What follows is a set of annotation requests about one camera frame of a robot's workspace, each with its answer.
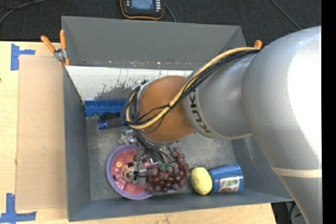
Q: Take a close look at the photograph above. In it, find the dark red grape bunch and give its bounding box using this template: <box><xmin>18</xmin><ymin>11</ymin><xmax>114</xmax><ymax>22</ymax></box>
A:
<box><xmin>145</xmin><ymin>147</ymin><xmax>191</xmax><ymax>195</ymax></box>

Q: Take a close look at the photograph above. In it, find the small silver metal thing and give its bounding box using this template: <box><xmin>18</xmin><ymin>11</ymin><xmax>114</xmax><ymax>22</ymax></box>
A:
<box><xmin>118</xmin><ymin>127</ymin><xmax>138</xmax><ymax>145</ymax></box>

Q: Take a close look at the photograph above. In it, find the grey metal bin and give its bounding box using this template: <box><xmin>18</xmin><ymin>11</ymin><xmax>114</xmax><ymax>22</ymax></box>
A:
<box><xmin>60</xmin><ymin>15</ymin><xmax>293</xmax><ymax>222</ymax></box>

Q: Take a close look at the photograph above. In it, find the blue plastic cup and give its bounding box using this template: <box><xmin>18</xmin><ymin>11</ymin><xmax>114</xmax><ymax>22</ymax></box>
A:
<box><xmin>208</xmin><ymin>163</ymin><xmax>245</xmax><ymax>194</ymax></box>

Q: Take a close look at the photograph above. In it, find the purple plate with pink print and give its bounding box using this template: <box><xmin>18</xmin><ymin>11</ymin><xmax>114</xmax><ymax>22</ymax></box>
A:
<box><xmin>106</xmin><ymin>144</ymin><xmax>156</xmax><ymax>200</ymax></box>

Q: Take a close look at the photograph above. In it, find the blue and black toy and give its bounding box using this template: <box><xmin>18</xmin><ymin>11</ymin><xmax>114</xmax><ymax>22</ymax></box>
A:
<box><xmin>98</xmin><ymin>112</ymin><xmax>122</xmax><ymax>130</ymax></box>

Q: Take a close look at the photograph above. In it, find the blue ribbed plastic block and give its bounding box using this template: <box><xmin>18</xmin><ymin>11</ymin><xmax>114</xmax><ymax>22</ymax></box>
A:
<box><xmin>84</xmin><ymin>99</ymin><xmax>130</xmax><ymax>118</ymax></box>

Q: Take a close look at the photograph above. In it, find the yellow lemon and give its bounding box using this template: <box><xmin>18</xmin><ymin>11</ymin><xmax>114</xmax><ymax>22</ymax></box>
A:
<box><xmin>190</xmin><ymin>167</ymin><xmax>213</xmax><ymax>196</ymax></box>

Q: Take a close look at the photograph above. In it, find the brown cardboard board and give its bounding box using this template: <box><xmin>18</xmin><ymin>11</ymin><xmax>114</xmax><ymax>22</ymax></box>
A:
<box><xmin>15</xmin><ymin>56</ymin><xmax>68</xmax><ymax>211</ymax></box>

